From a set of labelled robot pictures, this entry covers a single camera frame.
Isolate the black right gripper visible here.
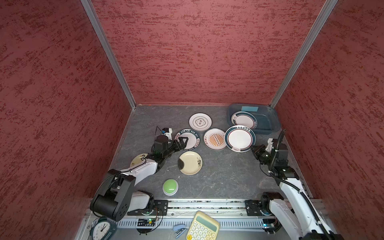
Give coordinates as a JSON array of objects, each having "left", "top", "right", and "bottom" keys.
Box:
[{"left": 248, "top": 143, "right": 276, "bottom": 167}]

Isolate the white plate green red rim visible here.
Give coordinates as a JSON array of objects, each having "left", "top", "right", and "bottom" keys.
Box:
[{"left": 225, "top": 125, "right": 256, "bottom": 153}]

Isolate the plate with green lettered rim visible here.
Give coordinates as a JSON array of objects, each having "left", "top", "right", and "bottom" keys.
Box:
[{"left": 231, "top": 111, "right": 258, "bottom": 129}]

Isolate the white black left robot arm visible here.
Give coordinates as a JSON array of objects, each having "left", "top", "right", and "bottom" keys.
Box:
[{"left": 90, "top": 135, "right": 189, "bottom": 222}]

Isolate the beige plate under left arm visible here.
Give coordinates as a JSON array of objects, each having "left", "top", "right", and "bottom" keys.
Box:
[{"left": 130, "top": 154, "right": 148, "bottom": 168}]

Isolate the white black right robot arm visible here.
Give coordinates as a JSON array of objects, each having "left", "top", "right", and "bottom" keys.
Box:
[{"left": 251, "top": 143, "right": 343, "bottom": 240}]

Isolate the translucent blue plastic bin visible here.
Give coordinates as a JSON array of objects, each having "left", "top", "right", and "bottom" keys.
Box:
[{"left": 227, "top": 104, "right": 281, "bottom": 135}]

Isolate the light blue bin label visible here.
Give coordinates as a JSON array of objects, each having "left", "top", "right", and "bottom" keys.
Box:
[{"left": 241, "top": 106, "right": 259, "bottom": 112}]

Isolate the green rim hao shi plate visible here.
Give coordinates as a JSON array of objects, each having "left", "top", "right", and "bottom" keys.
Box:
[{"left": 175, "top": 129, "right": 201, "bottom": 151}]

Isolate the cream yellow plate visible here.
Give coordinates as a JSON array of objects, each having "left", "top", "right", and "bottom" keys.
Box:
[{"left": 178, "top": 151, "right": 203, "bottom": 176}]

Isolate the white plate black line motif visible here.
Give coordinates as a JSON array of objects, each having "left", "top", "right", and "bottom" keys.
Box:
[{"left": 189, "top": 113, "right": 213, "bottom": 132}]

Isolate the orange sunburst white plate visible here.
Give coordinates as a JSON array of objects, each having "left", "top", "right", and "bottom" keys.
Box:
[{"left": 204, "top": 128, "right": 227, "bottom": 151}]

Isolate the green push button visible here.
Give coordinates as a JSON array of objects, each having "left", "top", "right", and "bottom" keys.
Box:
[{"left": 163, "top": 179, "right": 179, "bottom": 196}]

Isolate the blue stapler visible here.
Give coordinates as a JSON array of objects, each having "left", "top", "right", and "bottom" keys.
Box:
[{"left": 173, "top": 224, "right": 187, "bottom": 239}]

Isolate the yellow calculator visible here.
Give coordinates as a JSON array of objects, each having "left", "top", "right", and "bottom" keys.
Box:
[{"left": 186, "top": 211, "right": 221, "bottom": 240}]

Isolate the teal alarm clock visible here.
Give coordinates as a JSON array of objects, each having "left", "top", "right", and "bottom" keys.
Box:
[{"left": 90, "top": 217, "right": 117, "bottom": 240}]

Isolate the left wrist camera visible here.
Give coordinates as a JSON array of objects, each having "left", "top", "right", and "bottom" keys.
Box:
[{"left": 162, "top": 128, "right": 173, "bottom": 141}]

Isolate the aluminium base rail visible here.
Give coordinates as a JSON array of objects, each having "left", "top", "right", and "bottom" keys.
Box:
[{"left": 83, "top": 197, "right": 331, "bottom": 232}]

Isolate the black corrugated cable conduit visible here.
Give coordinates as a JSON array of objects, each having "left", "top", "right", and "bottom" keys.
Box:
[{"left": 269, "top": 129, "right": 334, "bottom": 240}]

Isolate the aluminium left corner post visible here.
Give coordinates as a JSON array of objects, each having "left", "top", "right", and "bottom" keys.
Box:
[{"left": 81, "top": 0, "right": 137, "bottom": 110}]

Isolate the aluminium corner post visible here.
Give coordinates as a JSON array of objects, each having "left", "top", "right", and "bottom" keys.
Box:
[
  {"left": 270, "top": 0, "right": 338, "bottom": 109},
  {"left": 81, "top": 0, "right": 137, "bottom": 110}
]

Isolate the aluminium right corner post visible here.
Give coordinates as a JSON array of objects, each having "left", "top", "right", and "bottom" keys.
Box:
[{"left": 270, "top": 0, "right": 338, "bottom": 109}]

